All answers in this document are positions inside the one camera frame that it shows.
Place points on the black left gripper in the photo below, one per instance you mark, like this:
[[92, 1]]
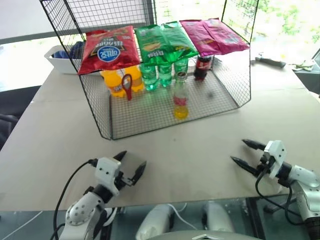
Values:
[[122, 181]]

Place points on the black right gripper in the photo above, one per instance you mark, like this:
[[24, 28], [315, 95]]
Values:
[[265, 166]]

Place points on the orange soda plastic bottle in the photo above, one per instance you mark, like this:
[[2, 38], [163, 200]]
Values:
[[114, 83], [136, 80]]

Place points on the glass bottle with yellow drink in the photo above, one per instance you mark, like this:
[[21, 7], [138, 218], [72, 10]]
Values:
[[181, 100]]

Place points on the dark cola plastic bottle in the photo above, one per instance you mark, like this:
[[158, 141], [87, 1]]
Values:
[[201, 68]]

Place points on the rounded white robot leg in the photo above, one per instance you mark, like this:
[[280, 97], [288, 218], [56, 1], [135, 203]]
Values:
[[155, 222], [217, 217]]

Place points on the grey robot torso edge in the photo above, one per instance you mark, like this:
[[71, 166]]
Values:
[[200, 236]]

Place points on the flat black tool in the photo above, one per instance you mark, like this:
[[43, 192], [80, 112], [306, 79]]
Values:
[[271, 61]]

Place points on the green crumpled item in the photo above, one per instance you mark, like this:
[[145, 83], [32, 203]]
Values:
[[303, 66]]

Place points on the red chip bag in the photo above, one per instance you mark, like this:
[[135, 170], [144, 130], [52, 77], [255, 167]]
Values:
[[110, 50]]

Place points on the green chip bag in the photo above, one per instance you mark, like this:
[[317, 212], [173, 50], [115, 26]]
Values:
[[150, 47], [177, 40]]

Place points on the pink chip bag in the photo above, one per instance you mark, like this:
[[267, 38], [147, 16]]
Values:
[[195, 35], [225, 37]]

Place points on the white plastic basin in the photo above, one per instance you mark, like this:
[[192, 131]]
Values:
[[58, 63]]

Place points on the dark chair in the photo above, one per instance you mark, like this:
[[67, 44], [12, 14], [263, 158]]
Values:
[[15, 110]]

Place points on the blue item in basin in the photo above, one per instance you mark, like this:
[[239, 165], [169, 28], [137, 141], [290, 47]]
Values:
[[76, 48]]

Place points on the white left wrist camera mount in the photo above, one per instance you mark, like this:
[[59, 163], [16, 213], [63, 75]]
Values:
[[106, 172]]

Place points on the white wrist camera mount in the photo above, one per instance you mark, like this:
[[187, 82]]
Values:
[[277, 155], [106, 172]]

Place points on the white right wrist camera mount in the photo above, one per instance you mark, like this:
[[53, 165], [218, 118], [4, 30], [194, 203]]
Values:
[[277, 155]]

